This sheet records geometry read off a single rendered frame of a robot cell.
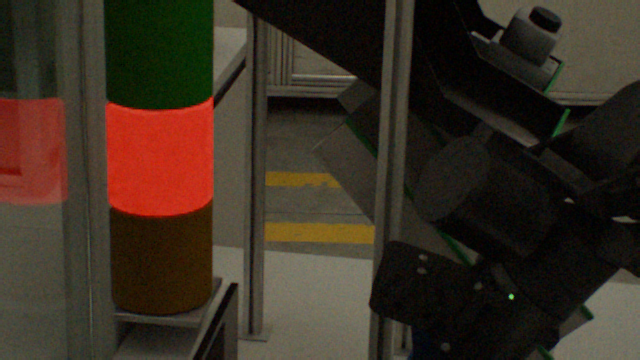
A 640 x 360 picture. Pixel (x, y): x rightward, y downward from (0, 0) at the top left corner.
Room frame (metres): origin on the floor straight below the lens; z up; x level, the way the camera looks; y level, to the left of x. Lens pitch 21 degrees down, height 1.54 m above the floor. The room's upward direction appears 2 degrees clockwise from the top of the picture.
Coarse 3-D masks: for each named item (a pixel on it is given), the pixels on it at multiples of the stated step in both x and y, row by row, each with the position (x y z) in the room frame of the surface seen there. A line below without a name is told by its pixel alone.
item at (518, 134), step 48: (240, 0) 1.00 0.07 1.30; (288, 0) 0.99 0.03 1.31; (336, 0) 0.97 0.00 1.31; (384, 0) 0.96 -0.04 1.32; (432, 0) 1.08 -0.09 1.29; (336, 48) 0.97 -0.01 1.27; (432, 48) 1.08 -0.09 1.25; (432, 96) 0.95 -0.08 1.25; (480, 96) 1.04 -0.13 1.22; (528, 96) 1.05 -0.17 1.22; (528, 144) 0.99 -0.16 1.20
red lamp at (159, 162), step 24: (120, 120) 0.54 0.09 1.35; (144, 120) 0.54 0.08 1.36; (168, 120) 0.54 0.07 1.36; (192, 120) 0.54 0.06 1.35; (120, 144) 0.54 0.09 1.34; (144, 144) 0.54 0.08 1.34; (168, 144) 0.54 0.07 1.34; (192, 144) 0.54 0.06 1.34; (120, 168) 0.54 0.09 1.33; (144, 168) 0.54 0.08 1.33; (168, 168) 0.54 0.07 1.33; (192, 168) 0.54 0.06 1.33; (120, 192) 0.54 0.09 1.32; (144, 192) 0.54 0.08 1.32; (168, 192) 0.54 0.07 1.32; (192, 192) 0.54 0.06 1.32
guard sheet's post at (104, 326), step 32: (96, 0) 0.55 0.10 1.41; (96, 32) 0.55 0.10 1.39; (96, 64) 0.55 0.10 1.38; (96, 96) 0.55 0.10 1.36; (96, 128) 0.55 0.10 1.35; (96, 160) 0.55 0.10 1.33; (96, 192) 0.55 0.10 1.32; (96, 224) 0.55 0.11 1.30; (96, 256) 0.55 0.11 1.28; (96, 288) 0.55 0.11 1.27; (96, 320) 0.55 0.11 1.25; (96, 352) 0.55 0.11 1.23
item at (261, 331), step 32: (256, 32) 1.28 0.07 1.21; (384, 32) 0.93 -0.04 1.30; (256, 64) 1.28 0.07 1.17; (384, 64) 0.93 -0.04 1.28; (256, 96) 1.28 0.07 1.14; (384, 96) 0.93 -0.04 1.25; (256, 128) 1.28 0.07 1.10; (384, 128) 0.93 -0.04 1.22; (256, 160) 1.27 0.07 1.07; (384, 160) 0.93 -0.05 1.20; (256, 192) 1.27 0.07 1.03; (384, 192) 0.93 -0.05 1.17; (256, 224) 1.27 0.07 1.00; (384, 224) 0.93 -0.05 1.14; (256, 256) 1.27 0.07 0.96; (256, 288) 1.27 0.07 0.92; (256, 320) 1.27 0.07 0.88; (384, 320) 0.93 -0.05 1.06; (384, 352) 0.93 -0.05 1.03
